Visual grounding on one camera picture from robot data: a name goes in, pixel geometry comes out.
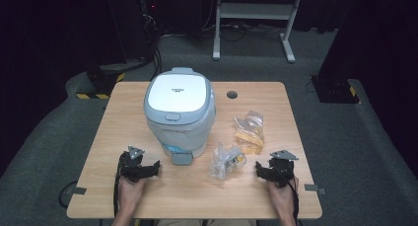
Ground black stand base striped tape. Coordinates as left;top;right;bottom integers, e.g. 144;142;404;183
75;63;127;101
310;75;362;105

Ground black cable bundle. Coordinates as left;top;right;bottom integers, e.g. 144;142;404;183
139;0;164;82

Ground person's left hand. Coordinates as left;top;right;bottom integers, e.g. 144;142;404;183
117;176;148;218

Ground left hand-held gripper cable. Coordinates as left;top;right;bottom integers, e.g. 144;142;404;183
112;151;127;218

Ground black floor cable loop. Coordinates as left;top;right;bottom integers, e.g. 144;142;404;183
58;181;79;209

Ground right hand-held gripper cable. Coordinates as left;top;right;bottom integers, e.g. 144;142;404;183
286;177;301;226

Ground hand-held gripper cable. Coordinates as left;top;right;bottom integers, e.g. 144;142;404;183
286;177;301;226
112;151;127;218

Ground clear crumpled plastic bag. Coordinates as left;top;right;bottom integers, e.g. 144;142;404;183
208;142;247;181

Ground grey table edge clip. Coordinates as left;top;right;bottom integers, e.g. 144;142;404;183
304;184;327;196
67;186;88;196

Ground yellow zip plastic bag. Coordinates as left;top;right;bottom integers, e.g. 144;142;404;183
233;110;265;155

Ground floor cables under stand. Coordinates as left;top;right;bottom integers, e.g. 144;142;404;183
201;21;285;42

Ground white metal stand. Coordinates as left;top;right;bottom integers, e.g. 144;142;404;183
212;0;306;64

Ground white grey pedal trash can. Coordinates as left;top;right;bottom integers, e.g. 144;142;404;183
143;66;217;167

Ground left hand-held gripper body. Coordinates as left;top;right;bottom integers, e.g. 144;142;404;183
118;145;146;184

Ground person's right hand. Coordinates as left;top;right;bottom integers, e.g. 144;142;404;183
265;180;298;218

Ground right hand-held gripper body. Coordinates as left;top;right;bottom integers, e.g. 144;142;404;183
267;149;300;188

